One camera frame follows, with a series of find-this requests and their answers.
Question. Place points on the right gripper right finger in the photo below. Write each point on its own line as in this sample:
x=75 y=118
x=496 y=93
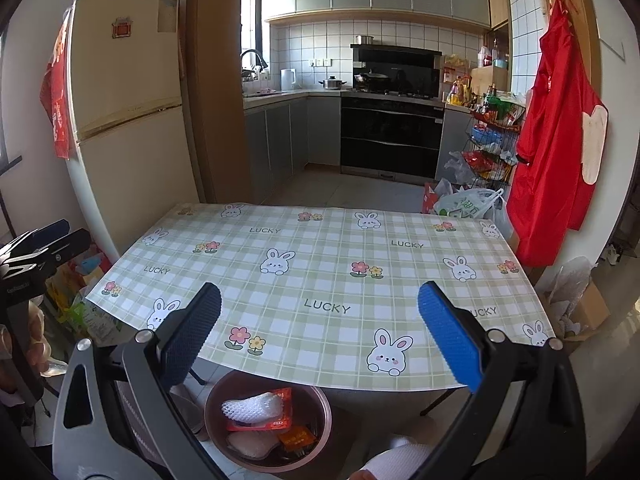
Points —
x=546 y=438

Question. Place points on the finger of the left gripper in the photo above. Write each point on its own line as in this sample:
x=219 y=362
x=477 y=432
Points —
x=63 y=249
x=48 y=234

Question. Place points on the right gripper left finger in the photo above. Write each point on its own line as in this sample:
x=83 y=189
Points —
x=115 y=417

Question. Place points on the white foam net sleeve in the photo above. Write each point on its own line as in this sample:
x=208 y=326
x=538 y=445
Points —
x=254 y=410

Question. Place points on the red gold tissue pack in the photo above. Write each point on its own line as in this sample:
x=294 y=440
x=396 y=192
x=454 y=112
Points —
x=281 y=423

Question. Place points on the orange snack packet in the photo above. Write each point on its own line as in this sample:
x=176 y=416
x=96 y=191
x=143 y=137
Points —
x=297 y=439

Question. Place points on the clear plastic clamshell tray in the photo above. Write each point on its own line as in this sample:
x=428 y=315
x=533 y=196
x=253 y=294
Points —
x=253 y=445

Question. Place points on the maroon trash bin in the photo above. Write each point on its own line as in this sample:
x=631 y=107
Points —
x=310 y=407

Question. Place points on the grey kitchen base cabinets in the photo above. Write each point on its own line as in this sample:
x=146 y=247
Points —
x=289 y=132

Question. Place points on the kitchen faucet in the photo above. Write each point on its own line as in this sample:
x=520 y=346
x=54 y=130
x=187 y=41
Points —
x=252 y=64

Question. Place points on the person hand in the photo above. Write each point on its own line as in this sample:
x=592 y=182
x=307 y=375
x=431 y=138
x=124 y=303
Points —
x=37 y=354

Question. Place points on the cream refrigerator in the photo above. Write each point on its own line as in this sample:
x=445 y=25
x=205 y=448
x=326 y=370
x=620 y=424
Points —
x=129 y=160

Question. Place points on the cardboard box on floor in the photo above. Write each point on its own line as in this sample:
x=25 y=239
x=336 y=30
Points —
x=573 y=302

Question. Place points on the white shopping bag on floor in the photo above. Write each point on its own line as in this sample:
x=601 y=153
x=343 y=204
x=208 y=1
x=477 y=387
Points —
x=472 y=203

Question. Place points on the green checkered tablecloth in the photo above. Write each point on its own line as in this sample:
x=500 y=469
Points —
x=323 y=297

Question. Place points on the red apron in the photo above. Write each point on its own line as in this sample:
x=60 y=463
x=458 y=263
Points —
x=560 y=147

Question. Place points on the white kettle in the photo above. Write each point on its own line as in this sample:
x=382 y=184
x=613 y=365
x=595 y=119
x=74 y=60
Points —
x=288 y=79

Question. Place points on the black oven stove unit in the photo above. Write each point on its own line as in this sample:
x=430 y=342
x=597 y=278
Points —
x=393 y=131

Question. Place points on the steel pot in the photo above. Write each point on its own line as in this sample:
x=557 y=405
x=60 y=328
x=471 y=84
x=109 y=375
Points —
x=332 y=83

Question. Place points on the black wok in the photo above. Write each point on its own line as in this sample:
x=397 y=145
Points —
x=371 y=78

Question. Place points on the wire snack rack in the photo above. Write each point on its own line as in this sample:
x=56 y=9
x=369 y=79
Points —
x=490 y=150

